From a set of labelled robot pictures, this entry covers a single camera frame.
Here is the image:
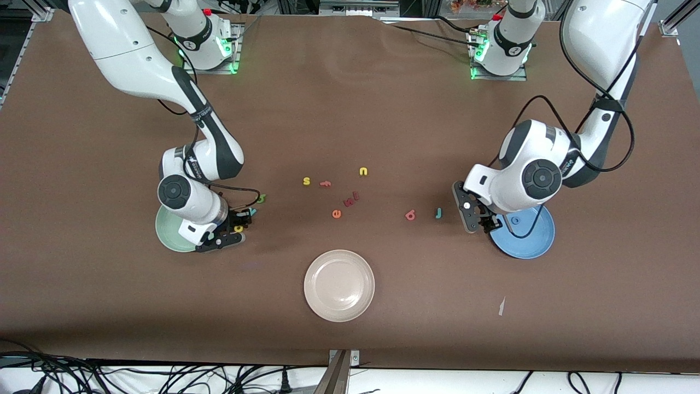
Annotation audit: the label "blue plate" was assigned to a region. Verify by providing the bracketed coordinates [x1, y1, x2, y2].
[489, 205, 556, 259]

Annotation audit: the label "green plate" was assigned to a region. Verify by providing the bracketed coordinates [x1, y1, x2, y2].
[155, 204, 197, 253]

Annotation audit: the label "beige plate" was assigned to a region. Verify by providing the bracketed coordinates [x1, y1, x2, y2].
[304, 250, 376, 322]

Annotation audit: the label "dried flower bunch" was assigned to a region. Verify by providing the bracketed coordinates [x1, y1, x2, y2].
[450, 0, 506, 14]

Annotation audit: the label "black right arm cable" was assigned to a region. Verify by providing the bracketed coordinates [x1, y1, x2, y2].
[145, 27, 260, 214]

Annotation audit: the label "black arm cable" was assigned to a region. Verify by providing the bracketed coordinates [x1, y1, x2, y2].
[489, 0, 635, 239]
[145, 27, 260, 214]

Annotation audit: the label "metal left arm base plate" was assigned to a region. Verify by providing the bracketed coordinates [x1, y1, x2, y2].
[469, 30, 529, 82]

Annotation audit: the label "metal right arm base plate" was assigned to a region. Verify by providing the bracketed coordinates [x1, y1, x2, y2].
[182, 22, 242, 75]

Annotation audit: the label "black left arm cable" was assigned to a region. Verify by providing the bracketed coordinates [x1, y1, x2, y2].
[489, 0, 635, 239]

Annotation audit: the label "metal table edge bracket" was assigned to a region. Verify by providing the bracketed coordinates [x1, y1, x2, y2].
[313, 349, 361, 394]

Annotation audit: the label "black table cable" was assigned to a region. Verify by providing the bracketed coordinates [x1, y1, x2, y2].
[391, 25, 479, 49]
[429, 15, 482, 34]

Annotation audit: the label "tangled black floor cables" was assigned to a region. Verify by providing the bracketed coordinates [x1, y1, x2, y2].
[0, 339, 329, 394]

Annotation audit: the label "aluminium frame section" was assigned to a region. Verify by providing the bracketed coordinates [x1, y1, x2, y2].
[319, 0, 401, 18]

